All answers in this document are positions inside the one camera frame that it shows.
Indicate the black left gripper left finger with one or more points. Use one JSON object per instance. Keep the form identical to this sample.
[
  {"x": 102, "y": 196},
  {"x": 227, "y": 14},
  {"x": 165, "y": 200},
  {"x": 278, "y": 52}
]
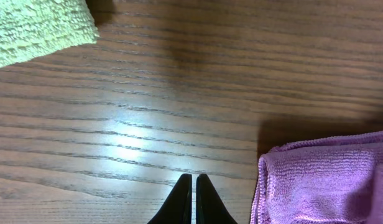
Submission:
[{"x": 177, "y": 208}]

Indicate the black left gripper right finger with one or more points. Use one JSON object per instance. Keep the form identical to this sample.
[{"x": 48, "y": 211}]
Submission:
[{"x": 210, "y": 209}]

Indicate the pink microfiber cloth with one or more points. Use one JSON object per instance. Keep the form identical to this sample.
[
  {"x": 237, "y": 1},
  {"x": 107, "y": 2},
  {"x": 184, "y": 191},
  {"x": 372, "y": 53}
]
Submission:
[{"x": 328, "y": 180}]

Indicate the folded light green cloth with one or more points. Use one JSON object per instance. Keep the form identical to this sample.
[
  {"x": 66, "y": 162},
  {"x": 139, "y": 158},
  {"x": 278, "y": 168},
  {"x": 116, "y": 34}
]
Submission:
[{"x": 35, "y": 28}]

